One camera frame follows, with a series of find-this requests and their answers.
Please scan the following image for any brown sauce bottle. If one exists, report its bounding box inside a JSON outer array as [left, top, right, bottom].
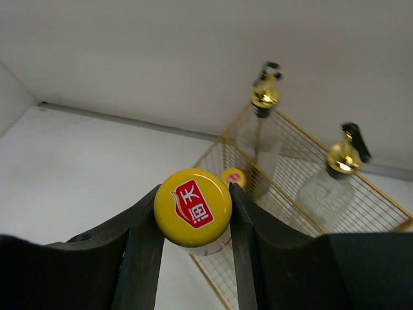
[[154, 169, 232, 256], [221, 168, 247, 189]]

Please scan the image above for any glass oil bottle dark liquid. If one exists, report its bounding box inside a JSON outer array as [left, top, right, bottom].
[[236, 61, 282, 199]]

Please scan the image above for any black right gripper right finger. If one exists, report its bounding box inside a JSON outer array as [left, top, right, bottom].
[[229, 184, 412, 309]]

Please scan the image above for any clear glass oil bottle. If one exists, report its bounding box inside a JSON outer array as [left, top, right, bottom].
[[296, 122, 372, 233]]

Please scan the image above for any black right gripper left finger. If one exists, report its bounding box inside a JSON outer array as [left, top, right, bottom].
[[1, 191, 164, 309]]

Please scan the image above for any gold wire basket rack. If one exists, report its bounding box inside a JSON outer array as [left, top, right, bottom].
[[192, 107, 412, 309]]

